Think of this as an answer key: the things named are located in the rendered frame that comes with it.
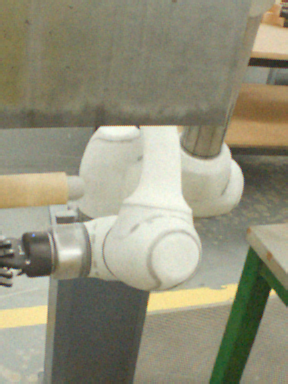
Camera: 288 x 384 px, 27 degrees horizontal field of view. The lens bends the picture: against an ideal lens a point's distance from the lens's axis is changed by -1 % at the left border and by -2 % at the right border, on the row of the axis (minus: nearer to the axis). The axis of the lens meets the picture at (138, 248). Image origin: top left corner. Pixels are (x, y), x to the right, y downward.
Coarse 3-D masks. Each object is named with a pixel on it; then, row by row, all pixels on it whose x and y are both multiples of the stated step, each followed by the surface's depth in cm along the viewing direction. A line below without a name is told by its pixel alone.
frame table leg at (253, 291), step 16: (256, 256) 122; (256, 272) 122; (240, 288) 129; (256, 288) 125; (240, 304) 129; (256, 304) 128; (240, 320) 130; (256, 320) 131; (224, 336) 137; (240, 336) 132; (224, 352) 138; (240, 352) 136; (224, 368) 138; (240, 368) 139
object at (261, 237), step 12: (252, 228) 122; (264, 228) 123; (276, 228) 124; (252, 240) 121; (264, 240) 119; (276, 240) 120; (264, 252) 117; (276, 252) 116; (264, 264) 120; (276, 264) 114; (264, 276) 121; (276, 276) 114; (276, 288) 117
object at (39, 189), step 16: (0, 176) 57; (16, 176) 58; (32, 176) 58; (48, 176) 59; (64, 176) 59; (0, 192) 56; (16, 192) 57; (32, 192) 58; (48, 192) 58; (64, 192) 59
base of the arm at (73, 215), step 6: (72, 204) 162; (72, 210) 156; (78, 210) 153; (60, 216) 153; (66, 216) 154; (72, 216) 154; (78, 216) 153; (84, 216) 151; (60, 222) 154; (66, 222) 154; (72, 222) 155; (78, 222) 154; (84, 222) 152
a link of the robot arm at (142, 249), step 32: (160, 128) 88; (160, 160) 86; (160, 192) 85; (128, 224) 84; (160, 224) 81; (192, 224) 86; (128, 256) 83; (160, 256) 79; (192, 256) 81; (160, 288) 84
